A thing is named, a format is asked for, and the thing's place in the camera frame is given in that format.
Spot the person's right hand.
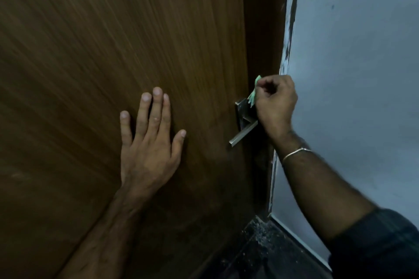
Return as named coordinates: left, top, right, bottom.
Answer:
left=254, top=74, right=299, bottom=147

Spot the person's left hand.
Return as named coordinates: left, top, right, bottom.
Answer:
left=119, top=87, right=187, bottom=199

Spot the green cleaning cloth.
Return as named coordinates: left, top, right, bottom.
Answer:
left=247, top=75, right=262, bottom=108

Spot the silver metal door handle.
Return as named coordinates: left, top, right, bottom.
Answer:
left=228, top=97, right=259, bottom=148

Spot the brown wooden door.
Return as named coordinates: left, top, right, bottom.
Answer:
left=0, top=0, right=272, bottom=279

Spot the person's left forearm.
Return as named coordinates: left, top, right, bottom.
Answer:
left=55, top=184, right=155, bottom=279

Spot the person's right forearm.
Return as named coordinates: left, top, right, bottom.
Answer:
left=271, top=131, right=377, bottom=243

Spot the thin metal bracelet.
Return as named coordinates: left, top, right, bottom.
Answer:
left=281, top=147, right=313, bottom=164

